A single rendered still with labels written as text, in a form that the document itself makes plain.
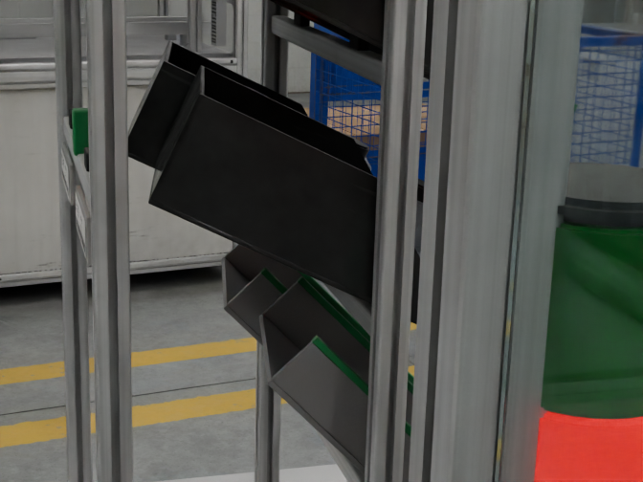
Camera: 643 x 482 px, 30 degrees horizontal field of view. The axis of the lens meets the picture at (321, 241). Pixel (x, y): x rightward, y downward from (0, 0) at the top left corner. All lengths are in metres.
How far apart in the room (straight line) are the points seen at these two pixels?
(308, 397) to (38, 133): 3.78
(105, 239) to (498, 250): 0.41
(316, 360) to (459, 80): 0.50
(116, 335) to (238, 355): 3.39
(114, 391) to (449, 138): 0.45
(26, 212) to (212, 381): 1.10
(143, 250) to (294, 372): 3.95
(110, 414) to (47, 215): 3.88
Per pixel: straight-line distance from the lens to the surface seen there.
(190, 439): 3.48
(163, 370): 3.97
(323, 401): 0.78
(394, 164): 0.70
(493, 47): 0.28
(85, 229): 0.75
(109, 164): 0.67
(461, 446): 0.31
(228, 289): 0.95
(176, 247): 4.75
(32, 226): 4.58
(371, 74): 0.74
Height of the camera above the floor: 1.48
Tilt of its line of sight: 16 degrees down
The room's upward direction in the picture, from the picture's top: 2 degrees clockwise
